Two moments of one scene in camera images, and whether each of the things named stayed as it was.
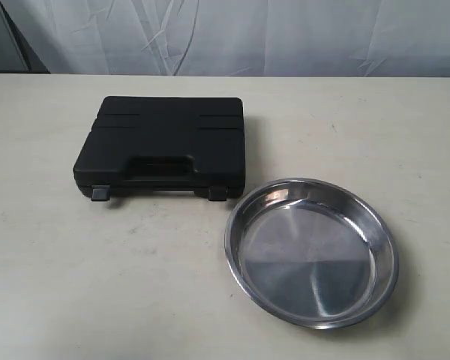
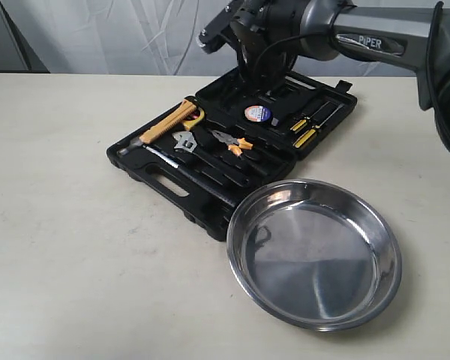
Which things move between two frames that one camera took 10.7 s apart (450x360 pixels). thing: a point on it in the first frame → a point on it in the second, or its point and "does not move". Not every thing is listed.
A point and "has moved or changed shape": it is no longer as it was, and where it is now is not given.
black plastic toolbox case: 165,143 has moved or changed shape
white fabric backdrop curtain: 418,38 does not move
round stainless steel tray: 311,253 does not move
